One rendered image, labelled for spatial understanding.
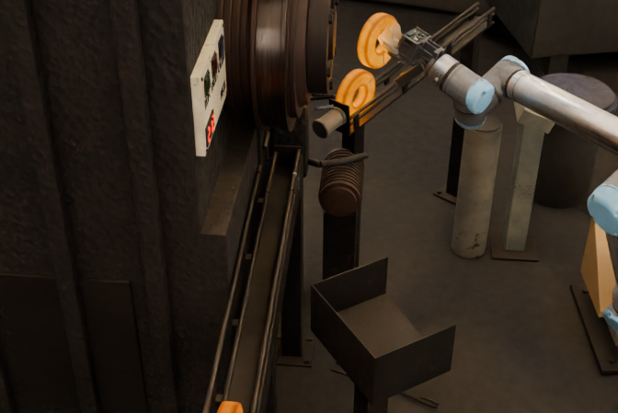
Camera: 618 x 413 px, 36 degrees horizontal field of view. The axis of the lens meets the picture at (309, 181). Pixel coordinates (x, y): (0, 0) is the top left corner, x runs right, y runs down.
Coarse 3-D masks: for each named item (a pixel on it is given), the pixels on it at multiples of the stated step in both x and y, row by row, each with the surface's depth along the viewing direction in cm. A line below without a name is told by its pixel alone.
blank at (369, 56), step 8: (376, 16) 264; (384, 16) 264; (392, 16) 267; (368, 24) 262; (376, 24) 262; (384, 24) 265; (392, 24) 268; (360, 32) 263; (368, 32) 261; (376, 32) 263; (360, 40) 263; (368, 40) 262; (360, 48) 263; (368, 48) 263; (376, 48) 272; (360, 56) 265; (368, 56) 264; (376, 56) 268; (384, 56) 271; (368, 64) 266; (376, 64) 269; (384, 64) 273
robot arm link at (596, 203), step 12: (612, 180) 220; (600, 192) 220; (612, 192) 218; (588, 204) 224; (600, 204) 219; (612, 204) 217; (600, 216) 223; (612, 216) 218; (612, 228) 221; (612, 240) 231; (612, 252) 237; (612, 264) 245; (612, 300) 264; (612, 312) 266; (612, 324) 269
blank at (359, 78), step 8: (352, 72) 279; (360, 72) 279; (368, 72) 281; (344, 80) 277; (352, 80) 276; (360, 80) 279; (368, 80) 283; (344, 88) 276; (352, 88) 278; (360, 88) 285; (368, 88) 284; (344, 96) 276; (352, 96) 279; (360, 96) 286; (368, 96) 286; (352, 104) 281; (360, 104) 285; (352, 112) 283; (360, 112) 286
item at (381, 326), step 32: (320, 288) 212; (352, 288) 217; (384, 288) 223; (320, 320) 211; (352, 320) 217; (384, 320) 217; (352, 352) 200; (384, 352) 210; (416, 352) 197; (448, 352) 203; (384, 384) 197; (416, 384) 203
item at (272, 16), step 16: (272, 0) 203; (288, 0) 204; (272, 16) 202; (256, 32) 203; (272, 32) 203; (256, 48) 204; (272, 48) 204; (256, 64) 205; (272, 64) 205; (256, 80) 207; (272, 80) 207; (272, 96) 210; (272, 112) 214; (288, 112) 218; (288, 128) 220
